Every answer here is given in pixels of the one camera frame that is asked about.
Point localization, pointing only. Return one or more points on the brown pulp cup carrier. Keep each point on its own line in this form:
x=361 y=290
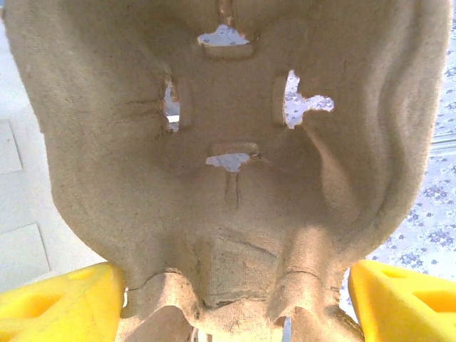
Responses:
x=231 y=107

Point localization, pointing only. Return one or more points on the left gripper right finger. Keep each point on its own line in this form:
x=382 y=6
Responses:
x=409 y=303

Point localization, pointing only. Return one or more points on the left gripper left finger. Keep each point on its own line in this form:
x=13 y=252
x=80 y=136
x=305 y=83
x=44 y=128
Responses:
x=53 y=306

